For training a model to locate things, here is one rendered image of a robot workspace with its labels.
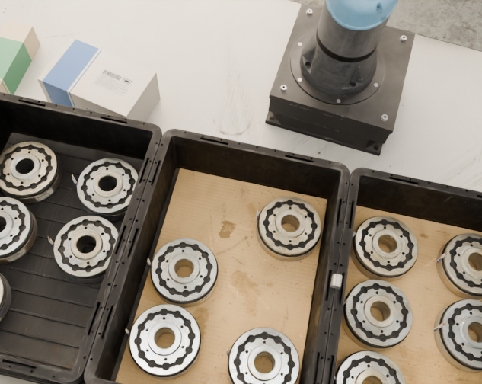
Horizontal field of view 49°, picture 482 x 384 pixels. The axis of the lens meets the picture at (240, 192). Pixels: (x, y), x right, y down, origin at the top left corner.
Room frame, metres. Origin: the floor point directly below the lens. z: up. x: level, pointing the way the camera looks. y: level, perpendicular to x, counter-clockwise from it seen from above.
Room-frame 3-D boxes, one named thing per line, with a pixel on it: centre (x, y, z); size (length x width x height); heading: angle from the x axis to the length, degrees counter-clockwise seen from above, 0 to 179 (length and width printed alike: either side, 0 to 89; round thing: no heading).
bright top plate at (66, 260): (0.27, 0.23, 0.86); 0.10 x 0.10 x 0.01
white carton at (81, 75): (0.65, 0.31, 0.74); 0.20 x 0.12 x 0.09; 71
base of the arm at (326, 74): (0.72, -0.17, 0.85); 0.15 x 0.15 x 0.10
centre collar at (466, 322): (0.20, -0.37, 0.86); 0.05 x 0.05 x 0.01
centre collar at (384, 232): (0.32, -0.24, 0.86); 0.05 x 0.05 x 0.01
